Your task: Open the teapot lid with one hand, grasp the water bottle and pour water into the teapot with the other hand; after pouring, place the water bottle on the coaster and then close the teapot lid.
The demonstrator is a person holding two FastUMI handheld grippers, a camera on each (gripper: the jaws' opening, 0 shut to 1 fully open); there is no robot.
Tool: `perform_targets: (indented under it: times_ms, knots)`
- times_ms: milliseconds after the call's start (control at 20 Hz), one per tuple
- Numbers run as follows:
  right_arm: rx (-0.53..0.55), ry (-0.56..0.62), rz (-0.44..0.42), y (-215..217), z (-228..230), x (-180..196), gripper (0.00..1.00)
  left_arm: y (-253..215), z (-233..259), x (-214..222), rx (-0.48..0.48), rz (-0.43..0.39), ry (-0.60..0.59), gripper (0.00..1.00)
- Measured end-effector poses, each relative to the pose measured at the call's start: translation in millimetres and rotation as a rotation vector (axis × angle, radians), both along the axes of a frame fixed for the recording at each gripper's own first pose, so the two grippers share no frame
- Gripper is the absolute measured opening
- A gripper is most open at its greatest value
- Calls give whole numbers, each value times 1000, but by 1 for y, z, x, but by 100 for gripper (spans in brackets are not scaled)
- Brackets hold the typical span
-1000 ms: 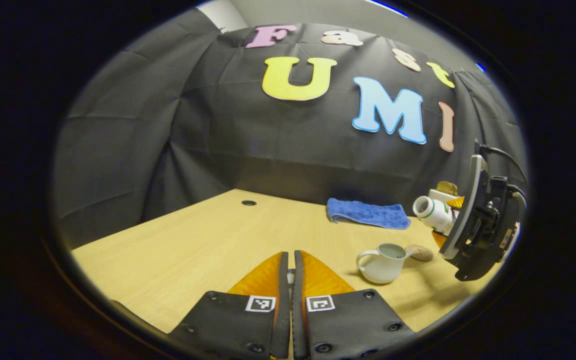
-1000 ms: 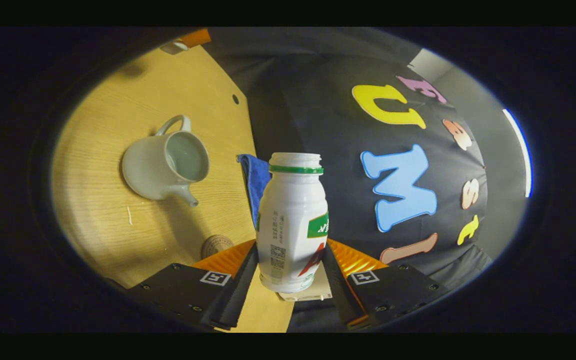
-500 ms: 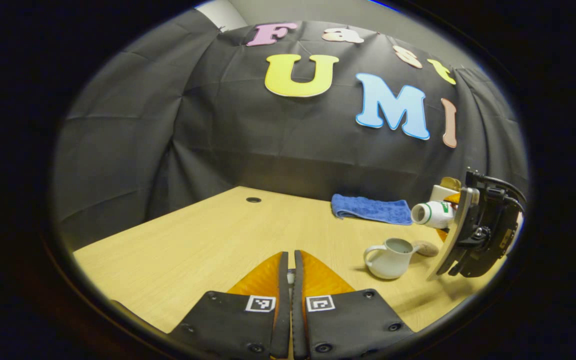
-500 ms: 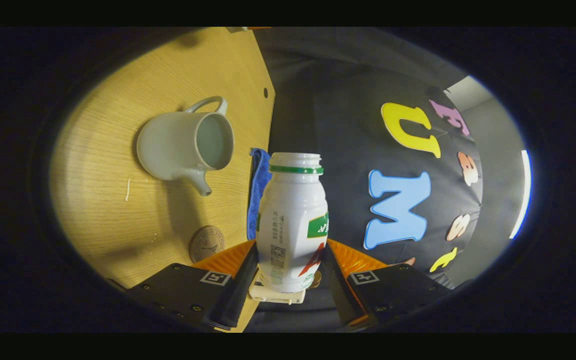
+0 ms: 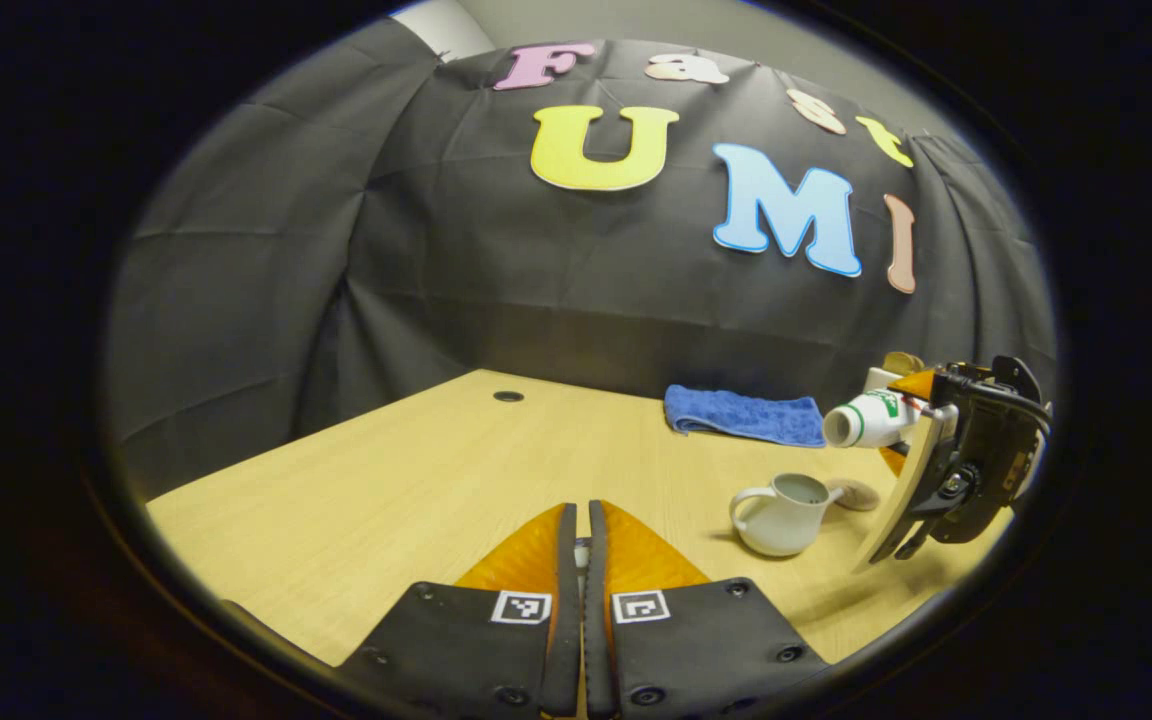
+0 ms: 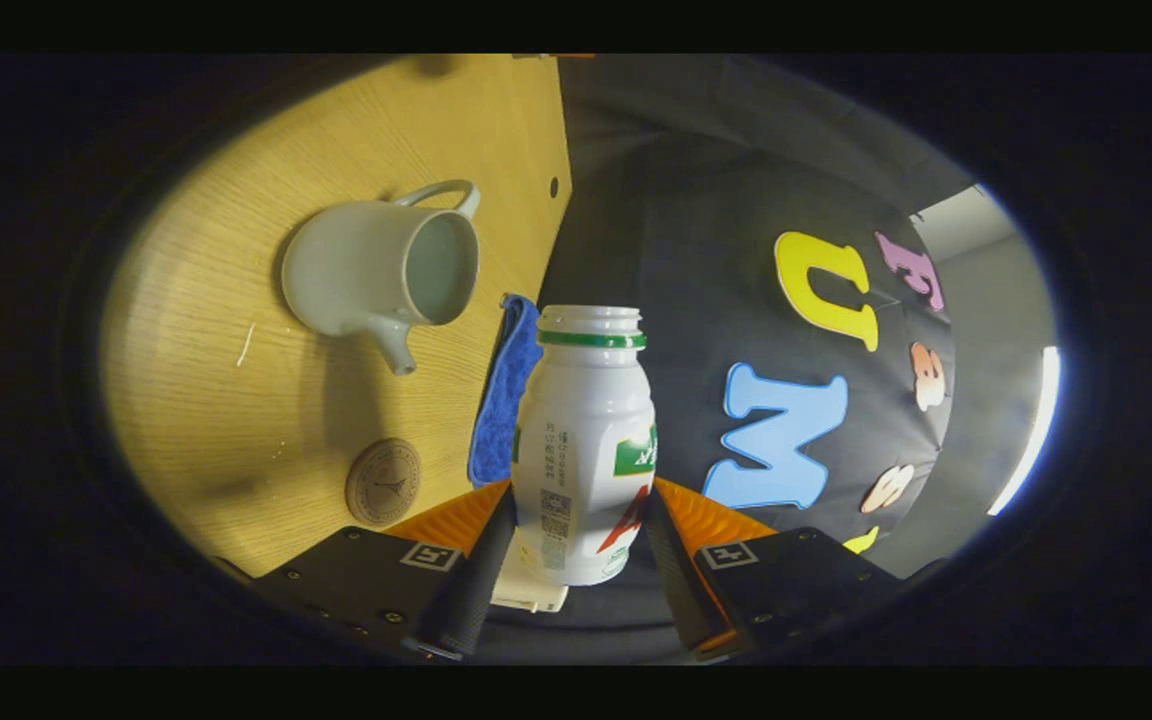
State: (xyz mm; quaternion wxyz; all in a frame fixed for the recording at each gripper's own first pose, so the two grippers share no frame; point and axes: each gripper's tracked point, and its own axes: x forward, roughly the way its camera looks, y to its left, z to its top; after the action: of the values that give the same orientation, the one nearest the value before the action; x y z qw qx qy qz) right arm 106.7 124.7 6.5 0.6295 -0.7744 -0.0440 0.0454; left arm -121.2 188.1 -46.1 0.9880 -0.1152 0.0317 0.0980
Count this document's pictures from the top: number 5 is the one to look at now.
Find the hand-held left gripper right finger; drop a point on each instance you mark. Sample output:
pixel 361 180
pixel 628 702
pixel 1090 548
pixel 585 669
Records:
pixel 598 640

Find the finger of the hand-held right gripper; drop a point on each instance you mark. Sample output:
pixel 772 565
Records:
pixel 893 460
pixel 918 386

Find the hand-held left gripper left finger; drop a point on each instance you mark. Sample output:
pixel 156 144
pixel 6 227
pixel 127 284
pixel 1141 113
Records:
pixel 566 620

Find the white water bottle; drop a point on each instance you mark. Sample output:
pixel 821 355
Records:
pixel 866 420

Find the round cork coaster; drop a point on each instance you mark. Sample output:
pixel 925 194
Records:
pixel 858 495

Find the white teacup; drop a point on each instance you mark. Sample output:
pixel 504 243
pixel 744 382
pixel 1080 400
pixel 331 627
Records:
pixel 776 525

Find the blue towel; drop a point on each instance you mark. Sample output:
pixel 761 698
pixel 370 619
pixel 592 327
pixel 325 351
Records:
pixel 736 415

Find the black backdrop cloth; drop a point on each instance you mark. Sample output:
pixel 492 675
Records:
pixel 436 250

